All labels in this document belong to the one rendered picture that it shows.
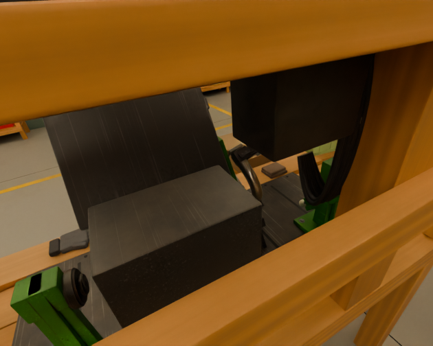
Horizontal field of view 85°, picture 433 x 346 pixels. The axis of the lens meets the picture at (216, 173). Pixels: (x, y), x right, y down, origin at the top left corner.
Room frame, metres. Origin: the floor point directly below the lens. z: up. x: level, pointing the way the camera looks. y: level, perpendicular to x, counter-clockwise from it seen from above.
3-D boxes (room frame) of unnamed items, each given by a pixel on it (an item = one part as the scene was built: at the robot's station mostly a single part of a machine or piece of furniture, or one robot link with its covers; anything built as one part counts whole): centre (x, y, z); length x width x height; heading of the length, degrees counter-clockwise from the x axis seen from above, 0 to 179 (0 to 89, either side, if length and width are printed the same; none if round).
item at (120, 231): (0.36, 0.09, 1.07); 0.30 x 0.18 x 0.34; 114
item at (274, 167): (0.96, -0.28, 0.91); 0.10 x 0.08 x 0.03; 115
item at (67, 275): (0.28, 0.29, 1.12); 0.08 x 0.03 x 0.08; 24
